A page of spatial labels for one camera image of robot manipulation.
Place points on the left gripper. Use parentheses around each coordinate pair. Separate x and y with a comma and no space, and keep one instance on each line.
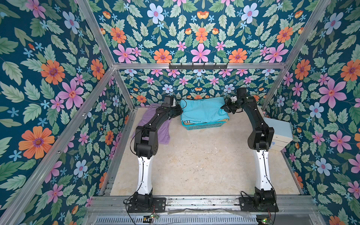
(178,111)

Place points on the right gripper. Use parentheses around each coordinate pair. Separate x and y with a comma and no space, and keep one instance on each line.
(229,105)

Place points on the teal pants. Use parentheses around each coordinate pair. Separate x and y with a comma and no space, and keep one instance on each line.
(203,110)

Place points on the purple pants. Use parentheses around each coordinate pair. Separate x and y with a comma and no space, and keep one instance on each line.
(162,124)

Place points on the beige pants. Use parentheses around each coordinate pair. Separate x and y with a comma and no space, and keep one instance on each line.
(208,121)

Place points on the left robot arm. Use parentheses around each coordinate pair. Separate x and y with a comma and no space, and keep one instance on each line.
(146,144)

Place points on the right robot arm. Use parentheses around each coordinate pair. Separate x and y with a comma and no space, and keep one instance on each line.
(259,140)

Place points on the teal plastic basket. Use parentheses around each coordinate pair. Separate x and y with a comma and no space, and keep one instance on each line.
(193,126)

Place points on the light blue drawer cabinet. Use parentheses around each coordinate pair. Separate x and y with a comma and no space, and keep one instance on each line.
(282,134)

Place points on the black wall hook rail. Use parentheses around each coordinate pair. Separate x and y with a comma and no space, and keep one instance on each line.
(199,66)

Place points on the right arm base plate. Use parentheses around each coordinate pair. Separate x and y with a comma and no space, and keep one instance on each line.
(248,204)

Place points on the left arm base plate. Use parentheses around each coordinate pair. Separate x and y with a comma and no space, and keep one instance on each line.
(157,205)

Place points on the white perforated front rail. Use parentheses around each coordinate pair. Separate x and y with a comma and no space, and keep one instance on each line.
(176,220)

